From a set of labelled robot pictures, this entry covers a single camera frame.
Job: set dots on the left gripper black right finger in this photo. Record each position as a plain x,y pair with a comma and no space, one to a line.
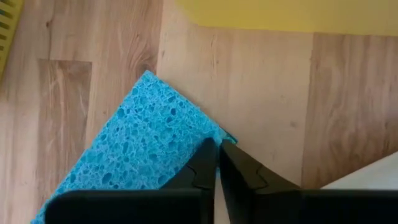
242,186

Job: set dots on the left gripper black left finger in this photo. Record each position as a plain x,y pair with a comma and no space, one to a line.
199,174

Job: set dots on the blue cellulose sponge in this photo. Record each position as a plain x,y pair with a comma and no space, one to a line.
140,140

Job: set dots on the white cloth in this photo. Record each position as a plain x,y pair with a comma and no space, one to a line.
373,174

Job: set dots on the yellow cloth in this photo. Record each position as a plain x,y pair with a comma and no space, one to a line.
280,15

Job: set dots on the yellow slotted plastic basket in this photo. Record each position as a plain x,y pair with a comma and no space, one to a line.
7,37

